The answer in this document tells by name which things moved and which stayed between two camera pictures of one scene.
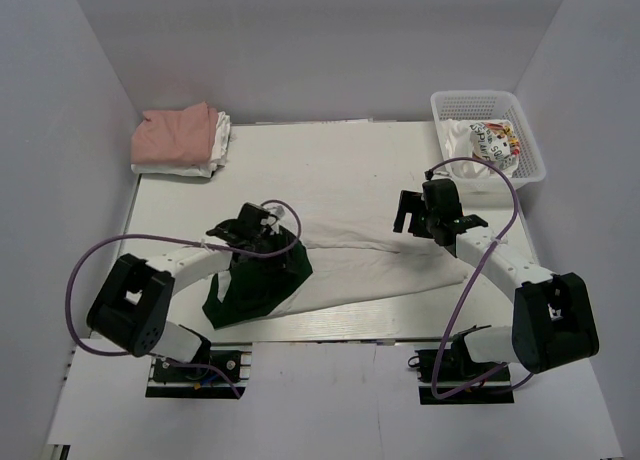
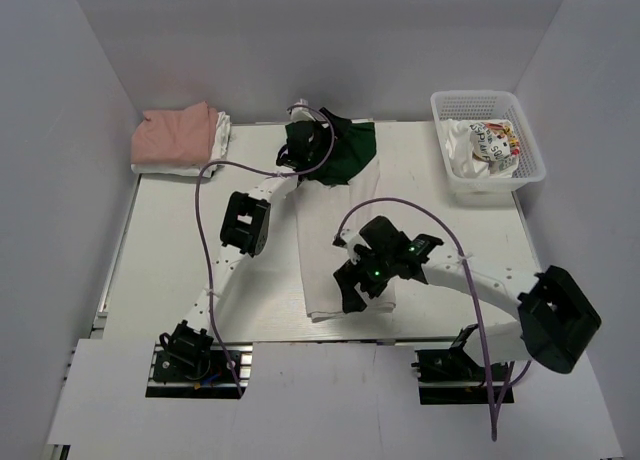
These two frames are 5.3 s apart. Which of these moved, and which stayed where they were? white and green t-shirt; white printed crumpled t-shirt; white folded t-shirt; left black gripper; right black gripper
Moved: right black gripper; white and green t-shirt; left black gripper
Stayed: white printed crumpled t-shirt; white folded t-shirt
